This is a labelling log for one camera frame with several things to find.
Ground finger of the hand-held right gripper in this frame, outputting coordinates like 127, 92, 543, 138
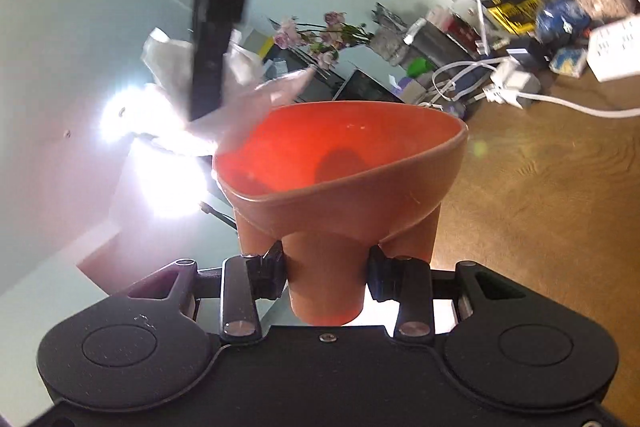
187, 32, 233, 124

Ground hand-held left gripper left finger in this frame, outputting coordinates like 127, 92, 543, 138
127, 241, 288, 343

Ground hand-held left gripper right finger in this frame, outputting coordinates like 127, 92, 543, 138
367, 246, 526, 340

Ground clear plastic bag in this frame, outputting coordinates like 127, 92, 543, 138
140, 27, 317, 152

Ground orange bowl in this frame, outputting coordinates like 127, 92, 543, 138
212, 102, 470, 328

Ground pink flower bouquet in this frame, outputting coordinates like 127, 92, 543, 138
272, 11, 376, 68

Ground dark laptop screen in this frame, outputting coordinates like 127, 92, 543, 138
332, 68, 407, 104

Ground green plastic object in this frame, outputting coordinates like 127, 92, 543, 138
407, 57, 434, 78

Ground white power strip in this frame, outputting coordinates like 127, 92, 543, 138
482, 57, 543, 108

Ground blue and yellow packet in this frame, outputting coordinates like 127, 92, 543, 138
549, 46, 589, 78

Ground yellow and black package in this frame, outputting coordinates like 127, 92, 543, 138
486, 0, 545, 38

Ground blue plastic bag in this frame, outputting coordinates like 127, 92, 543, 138
534, 0, 592, 44

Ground thin white cable loop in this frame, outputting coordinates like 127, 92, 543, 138
430, 58, 501, 108

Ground thick white power cable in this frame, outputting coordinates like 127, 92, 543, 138
520, 91, 640, 120

